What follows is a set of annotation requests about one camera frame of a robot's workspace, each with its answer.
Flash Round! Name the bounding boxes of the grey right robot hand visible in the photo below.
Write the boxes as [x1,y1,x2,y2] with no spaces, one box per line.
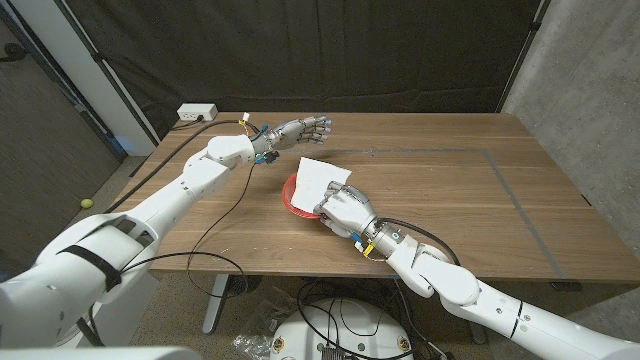
[313,180,416,261]

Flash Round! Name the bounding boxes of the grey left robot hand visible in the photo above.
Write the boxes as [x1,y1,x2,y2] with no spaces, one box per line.
[249,115,333,166]

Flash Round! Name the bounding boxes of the white cloth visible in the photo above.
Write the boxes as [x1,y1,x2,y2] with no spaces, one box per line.
[290,156,353,214]

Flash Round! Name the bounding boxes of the red bowl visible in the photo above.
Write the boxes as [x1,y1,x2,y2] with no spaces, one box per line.
[281,172,321,220]

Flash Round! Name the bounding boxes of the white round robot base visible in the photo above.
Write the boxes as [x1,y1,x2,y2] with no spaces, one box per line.
[269,298,415,360]

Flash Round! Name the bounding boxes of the black backdrop curtain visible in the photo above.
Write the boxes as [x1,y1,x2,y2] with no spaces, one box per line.
[64,0,544,141]

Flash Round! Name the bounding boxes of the white power strip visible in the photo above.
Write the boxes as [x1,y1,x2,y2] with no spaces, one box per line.
[176,103,219,123]

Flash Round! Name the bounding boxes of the black round ribbed disc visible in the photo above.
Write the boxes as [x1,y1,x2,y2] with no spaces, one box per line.
[227,274,264,297]

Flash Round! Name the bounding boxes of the clear plastic bag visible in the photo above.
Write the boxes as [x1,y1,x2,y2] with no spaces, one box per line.
[232,287,296,359]

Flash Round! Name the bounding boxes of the white table leg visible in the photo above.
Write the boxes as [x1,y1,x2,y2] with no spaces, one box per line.
[201,273,230,335]
[467,319,487,345]

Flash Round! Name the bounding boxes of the black backdrop stand pole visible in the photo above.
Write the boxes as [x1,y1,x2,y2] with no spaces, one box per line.
[494,0,551,114]
[53,0,161,146]

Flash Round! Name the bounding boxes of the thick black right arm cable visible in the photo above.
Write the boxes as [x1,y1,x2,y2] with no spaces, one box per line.
[377,217,462,266]

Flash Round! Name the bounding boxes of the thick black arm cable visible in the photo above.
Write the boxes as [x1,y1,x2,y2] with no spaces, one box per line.
[377,217,462,266]
[102,118,251,215]

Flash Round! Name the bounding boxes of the black power strip cable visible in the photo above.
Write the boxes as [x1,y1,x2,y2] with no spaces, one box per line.
[169,115,205,132]

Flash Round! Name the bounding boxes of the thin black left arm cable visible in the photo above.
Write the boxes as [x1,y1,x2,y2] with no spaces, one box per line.
[119,164,256,301]

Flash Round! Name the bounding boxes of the black base cable loop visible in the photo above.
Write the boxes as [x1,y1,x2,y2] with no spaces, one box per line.
[293,281,416,357]

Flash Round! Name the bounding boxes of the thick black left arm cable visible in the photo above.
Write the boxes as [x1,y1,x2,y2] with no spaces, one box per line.
[102,118,251,215]

